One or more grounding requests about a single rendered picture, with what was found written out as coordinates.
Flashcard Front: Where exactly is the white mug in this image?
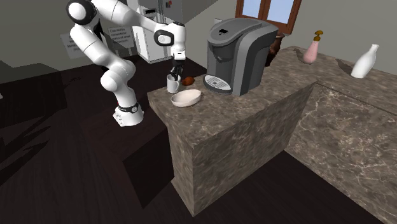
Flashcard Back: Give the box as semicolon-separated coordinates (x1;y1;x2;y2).
167;73;181;94

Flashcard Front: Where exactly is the white oval bowl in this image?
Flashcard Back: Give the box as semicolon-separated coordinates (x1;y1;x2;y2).
171;88;202;108

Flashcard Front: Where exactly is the white vase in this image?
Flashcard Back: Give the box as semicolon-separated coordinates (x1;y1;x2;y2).
351;44;380;80

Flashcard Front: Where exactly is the dark brown pot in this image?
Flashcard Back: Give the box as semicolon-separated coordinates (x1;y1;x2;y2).
265;31;286;67

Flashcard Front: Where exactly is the dark robot stand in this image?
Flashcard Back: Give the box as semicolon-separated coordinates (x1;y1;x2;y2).
80;102;175;209

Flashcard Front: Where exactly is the brown framed window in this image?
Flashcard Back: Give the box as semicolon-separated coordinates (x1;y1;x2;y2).
235;0;302;36

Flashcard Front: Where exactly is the white wall notice sheet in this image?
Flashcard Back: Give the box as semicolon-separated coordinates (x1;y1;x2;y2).
60;32;84;60
108;25;136;50

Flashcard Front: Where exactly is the pink soap dispenser bottle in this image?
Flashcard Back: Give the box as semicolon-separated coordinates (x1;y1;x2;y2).
303;30;324;66

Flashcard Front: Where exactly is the grey coffee machine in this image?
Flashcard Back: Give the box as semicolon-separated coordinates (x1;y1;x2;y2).
203;17;279;97

